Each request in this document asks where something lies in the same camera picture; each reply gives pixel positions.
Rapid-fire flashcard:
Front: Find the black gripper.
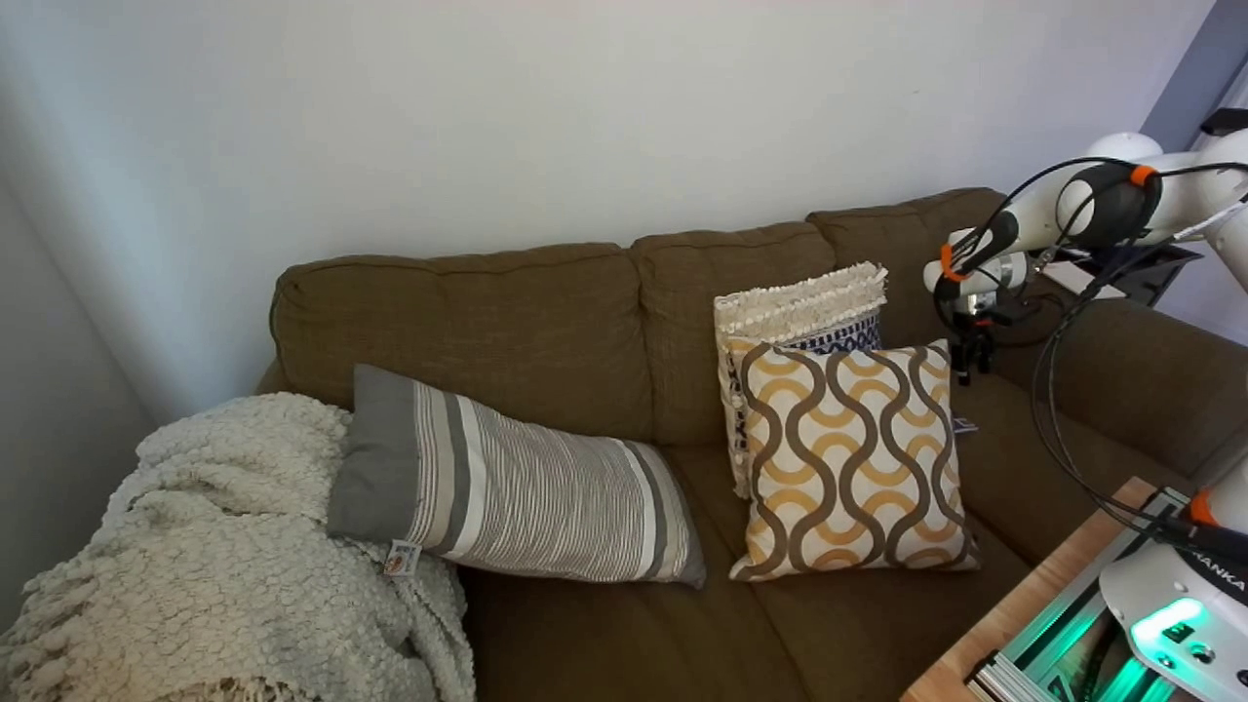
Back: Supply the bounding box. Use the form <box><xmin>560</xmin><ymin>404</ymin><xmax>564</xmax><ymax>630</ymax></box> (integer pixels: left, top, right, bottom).
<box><xmin>948</xmin><ymin>284</ymin><xmax>1005</xmax><ymax>381</ymax></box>

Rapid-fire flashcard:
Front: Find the brown fabric couch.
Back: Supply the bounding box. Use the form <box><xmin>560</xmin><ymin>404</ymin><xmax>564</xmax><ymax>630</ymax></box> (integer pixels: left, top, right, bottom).
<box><xmin>252</xmin><ymin>188</ymin><xmax>1248</xmax><ymax>702</ymax></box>

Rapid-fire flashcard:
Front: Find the blue white tassel pillow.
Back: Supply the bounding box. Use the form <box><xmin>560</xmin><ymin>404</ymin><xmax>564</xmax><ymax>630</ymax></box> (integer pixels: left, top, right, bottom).
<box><xmin>711</xmin><ymin>262</ymin><xmax>894</xmax><ymax>503</ymax></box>

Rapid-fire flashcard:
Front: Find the tan wavy pattern pillow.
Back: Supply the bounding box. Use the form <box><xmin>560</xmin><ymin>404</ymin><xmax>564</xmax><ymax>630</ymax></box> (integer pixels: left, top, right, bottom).
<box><xmin>725</xmin><ymin>340</ymin><xmax>984</xmax><ymax>583</ymax></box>

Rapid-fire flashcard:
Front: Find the wooden table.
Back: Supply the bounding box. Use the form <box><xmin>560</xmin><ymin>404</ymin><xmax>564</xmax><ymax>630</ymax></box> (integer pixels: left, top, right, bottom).
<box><xmin>898</xmin><ymin>470</ymin><xmax>1174</xmax><ymax>702</ymax></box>

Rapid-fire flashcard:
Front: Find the grey striped pillow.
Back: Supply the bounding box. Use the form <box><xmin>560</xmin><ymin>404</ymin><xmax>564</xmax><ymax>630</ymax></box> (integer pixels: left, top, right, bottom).
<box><xmin>324</xmin><ymin>362</ymin><xmax>711</xmax><ymax>591</ymax></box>

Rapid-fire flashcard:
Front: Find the cream knitted blanket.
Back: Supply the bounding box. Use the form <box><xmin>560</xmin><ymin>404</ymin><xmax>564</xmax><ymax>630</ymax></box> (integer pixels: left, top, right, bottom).
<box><xmin>0</xmin><ymin>388</ymin><xmax>480</xmax><ymax>702</ymax></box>

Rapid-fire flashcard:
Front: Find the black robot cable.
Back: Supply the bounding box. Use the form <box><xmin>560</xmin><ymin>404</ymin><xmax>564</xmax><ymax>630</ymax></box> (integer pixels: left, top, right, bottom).
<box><xmin>959</xmin><ymin>153</ymin><xmax>1248</xmax><ymax>530</ymax></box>

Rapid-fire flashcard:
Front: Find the aluminium frame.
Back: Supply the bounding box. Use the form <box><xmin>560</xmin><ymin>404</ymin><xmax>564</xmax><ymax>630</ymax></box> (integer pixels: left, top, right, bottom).
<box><xmin>972</xmin><ymin>483</ymin><xmax>1212</xmax><ymax>702</ymax></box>

